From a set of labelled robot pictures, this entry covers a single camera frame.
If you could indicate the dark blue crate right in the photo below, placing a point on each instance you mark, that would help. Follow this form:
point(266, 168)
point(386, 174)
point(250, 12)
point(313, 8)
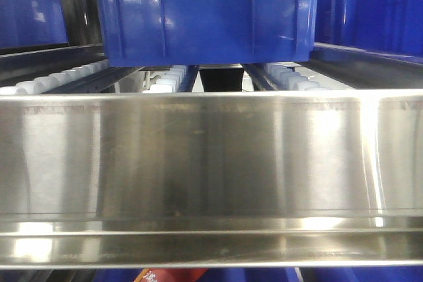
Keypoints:
point(393, 26)

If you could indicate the white roller track left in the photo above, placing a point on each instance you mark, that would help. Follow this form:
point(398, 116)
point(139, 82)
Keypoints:
point(54, 80)

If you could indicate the red printed package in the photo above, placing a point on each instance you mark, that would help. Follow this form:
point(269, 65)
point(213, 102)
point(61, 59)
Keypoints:
point(161, 275)

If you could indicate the dark blue crate below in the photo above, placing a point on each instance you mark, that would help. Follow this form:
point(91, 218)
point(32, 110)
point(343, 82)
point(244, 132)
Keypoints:
point(390, 273)

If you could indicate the white roller track right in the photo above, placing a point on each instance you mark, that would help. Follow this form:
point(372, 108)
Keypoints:
point(289, 79)

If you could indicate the white roller track middle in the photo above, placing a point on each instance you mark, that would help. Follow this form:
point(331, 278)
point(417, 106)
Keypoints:
point(169, 80)

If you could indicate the white roller track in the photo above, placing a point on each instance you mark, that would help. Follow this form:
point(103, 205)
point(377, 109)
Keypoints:
point(169, 80)
point(289, 79)
point(54, 80)

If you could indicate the stainless steel shelf rail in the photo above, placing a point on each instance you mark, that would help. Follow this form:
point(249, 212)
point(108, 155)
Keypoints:
point(293, 178)

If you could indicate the dark blue crate centre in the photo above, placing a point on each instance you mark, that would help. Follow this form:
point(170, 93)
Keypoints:
point(195, 32)

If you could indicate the dark blue crate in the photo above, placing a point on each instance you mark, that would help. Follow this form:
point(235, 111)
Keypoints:
point(32, 23)
point(393, 26)
point(195, 32)

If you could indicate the dark blue crate left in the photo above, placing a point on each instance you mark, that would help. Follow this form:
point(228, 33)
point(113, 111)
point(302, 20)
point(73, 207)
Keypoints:
point(32, 23)

